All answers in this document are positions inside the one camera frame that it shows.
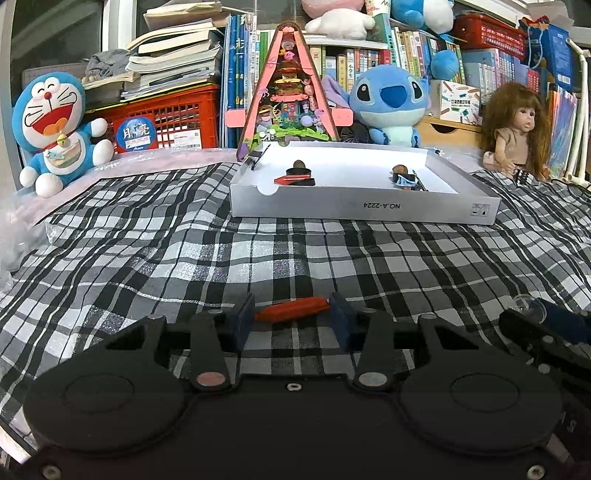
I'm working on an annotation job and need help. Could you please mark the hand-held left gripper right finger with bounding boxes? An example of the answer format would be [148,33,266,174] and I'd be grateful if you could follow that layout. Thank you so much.
[329,292,481,393]

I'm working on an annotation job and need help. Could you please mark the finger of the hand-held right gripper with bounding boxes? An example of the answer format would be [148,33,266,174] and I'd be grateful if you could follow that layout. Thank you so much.
[499,309,591,372]
[538,299,591,344]

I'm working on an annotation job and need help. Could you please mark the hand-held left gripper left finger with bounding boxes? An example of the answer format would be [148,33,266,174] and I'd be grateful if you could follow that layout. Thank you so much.
[105,292,256,393]

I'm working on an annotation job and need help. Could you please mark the clear plastic dome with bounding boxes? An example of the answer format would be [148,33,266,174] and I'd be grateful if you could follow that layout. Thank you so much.
[512,294,548,324]

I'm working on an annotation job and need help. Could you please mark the white cardboard box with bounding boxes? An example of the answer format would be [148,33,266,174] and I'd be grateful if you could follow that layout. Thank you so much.
[229,141,502,226]

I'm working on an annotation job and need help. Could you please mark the black white plaid cloth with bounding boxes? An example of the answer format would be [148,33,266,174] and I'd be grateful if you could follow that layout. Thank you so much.
[0,159,591,444]

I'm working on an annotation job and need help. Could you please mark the colourful upright folders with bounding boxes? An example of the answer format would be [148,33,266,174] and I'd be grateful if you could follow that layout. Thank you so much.
[547,85,581,179]

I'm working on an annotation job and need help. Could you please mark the long-haired baby doll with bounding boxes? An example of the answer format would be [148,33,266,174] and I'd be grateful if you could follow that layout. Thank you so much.
[480,82,552,183]

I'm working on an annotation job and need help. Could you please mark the red plastic crate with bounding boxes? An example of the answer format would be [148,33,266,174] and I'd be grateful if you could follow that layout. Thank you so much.
[95,85,221,153]

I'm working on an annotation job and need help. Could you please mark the white pipe stand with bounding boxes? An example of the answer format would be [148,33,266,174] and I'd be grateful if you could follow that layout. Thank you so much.
[566,37,591,183]

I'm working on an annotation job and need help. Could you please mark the wooden drawer organiser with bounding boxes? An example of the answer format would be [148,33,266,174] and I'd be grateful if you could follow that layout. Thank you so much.
[418,115,485,148]

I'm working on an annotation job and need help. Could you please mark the pink triangular model house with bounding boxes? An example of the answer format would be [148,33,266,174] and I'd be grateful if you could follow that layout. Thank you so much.
[226,21,354,162]

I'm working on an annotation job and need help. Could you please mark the blue alien plush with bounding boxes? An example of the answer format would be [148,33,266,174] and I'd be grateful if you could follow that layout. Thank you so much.
[323,65,432,147]

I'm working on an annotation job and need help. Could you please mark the white printed carton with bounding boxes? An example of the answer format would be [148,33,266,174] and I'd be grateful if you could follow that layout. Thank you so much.
[438,79,482,124]

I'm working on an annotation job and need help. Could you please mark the upright blue books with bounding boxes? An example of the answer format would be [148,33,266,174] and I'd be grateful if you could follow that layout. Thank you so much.
[221,14,269,149]

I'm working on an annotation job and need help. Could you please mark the row of small shelf books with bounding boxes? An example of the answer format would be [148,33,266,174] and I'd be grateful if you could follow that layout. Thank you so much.
[305,45,385,80]

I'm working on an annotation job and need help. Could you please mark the row of blue pink books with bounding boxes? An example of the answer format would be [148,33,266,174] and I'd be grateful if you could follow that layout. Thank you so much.
[462,46,533,95]

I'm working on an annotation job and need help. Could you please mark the blue white cat plush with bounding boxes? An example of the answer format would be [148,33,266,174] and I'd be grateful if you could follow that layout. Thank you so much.
[11,71,115,199]

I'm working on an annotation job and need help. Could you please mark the blue paper bag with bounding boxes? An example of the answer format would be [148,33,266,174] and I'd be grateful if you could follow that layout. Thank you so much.
[519,16,571,86]

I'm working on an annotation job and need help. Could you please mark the stack of worn books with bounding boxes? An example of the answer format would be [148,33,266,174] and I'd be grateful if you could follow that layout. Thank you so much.
[122,0,232,100]

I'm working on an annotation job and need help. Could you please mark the row of tall colourful books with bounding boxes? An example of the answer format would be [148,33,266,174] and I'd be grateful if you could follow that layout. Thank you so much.
[369,0,467,80]

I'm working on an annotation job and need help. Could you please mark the grey crumpled cloth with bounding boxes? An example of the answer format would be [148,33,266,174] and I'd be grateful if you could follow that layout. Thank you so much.
[85,50,136,80]

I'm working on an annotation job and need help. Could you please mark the red plastic basket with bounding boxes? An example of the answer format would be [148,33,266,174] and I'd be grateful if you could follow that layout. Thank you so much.
[455,14,527,51]

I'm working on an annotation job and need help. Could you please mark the pink plush toy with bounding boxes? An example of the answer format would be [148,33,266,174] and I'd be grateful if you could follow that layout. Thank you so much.
[301,0,345,19]

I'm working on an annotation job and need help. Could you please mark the blue white plush toy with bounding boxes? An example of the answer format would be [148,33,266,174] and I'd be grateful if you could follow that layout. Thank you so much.
[392,0,459,80]

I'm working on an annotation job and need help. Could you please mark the white framed glass cabinet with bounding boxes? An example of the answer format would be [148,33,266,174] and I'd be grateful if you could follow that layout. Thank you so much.
[0,0,155,118]

